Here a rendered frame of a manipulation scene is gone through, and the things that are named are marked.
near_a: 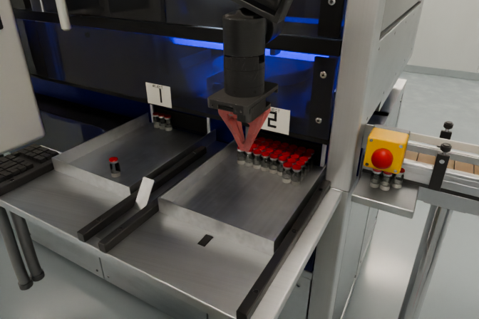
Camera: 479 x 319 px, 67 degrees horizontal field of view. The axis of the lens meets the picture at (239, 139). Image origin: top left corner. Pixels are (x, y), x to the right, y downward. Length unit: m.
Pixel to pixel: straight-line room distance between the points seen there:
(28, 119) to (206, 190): 0.73
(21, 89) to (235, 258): 0.92
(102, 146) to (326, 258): 0.67
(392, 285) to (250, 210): 1.26
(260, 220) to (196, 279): 0.19
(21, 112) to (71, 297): 0.92
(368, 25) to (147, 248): 0.57
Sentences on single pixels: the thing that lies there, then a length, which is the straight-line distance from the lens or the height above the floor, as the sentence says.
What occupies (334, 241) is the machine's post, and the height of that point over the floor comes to 0.73.
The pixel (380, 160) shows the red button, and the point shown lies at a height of 1.00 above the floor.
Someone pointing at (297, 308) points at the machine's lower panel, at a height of 0.45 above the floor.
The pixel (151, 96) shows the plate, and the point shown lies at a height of 1.01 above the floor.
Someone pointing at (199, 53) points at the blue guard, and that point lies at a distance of 0.89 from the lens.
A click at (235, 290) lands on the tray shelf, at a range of 0.62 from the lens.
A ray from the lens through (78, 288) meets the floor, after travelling 1.93.
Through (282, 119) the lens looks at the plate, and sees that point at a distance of 0.82.
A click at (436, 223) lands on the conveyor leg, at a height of 0.77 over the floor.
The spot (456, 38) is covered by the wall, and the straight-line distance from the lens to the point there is 5.37.
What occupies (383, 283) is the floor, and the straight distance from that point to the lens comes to 1.93.
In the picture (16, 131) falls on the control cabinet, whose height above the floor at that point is 0.86.
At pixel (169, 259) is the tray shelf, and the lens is 0.68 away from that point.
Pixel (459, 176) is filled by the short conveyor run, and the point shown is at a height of 0.93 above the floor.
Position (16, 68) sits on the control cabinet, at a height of 1.05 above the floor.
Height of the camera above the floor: 1.35
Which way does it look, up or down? 26 degrees down
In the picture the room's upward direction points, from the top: straight up
